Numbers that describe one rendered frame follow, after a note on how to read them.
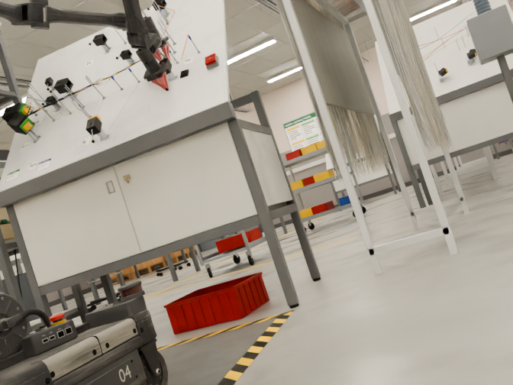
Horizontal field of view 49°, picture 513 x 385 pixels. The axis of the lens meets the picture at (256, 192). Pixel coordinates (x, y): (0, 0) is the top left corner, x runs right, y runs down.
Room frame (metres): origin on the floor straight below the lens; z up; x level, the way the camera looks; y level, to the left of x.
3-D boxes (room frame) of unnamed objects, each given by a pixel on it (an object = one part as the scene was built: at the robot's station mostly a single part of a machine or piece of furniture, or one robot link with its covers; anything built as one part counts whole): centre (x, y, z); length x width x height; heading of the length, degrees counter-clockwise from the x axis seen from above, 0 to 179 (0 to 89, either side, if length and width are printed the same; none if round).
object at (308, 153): (7.49, -0.79, 0.54); 0.99 x 0.50 x 1.08; 69
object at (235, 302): (2.62, 0.33, 0.07); 0.39 x 0.29 x 0.14; 63
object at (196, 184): (2.34, 0.29, 0.60); 0.55 x 0.03 x 0.39; 75
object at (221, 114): (2.39, 0.56, 0.83); 1.18 x 0.05 x 0.06; 75
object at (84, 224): (2.49, 0.82, 0.60); 0.55 x 0.02 x 0.39; 75
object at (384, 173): (11.27, -2.14, 0.83); 1.18 x 0.72 x 1.65; 67
